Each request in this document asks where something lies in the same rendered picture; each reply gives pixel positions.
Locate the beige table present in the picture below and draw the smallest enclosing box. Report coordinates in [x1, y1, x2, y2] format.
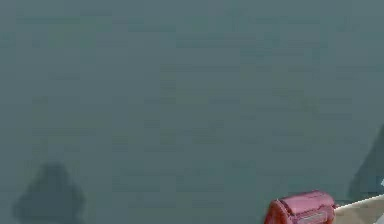
[333, 194, 384, 224]

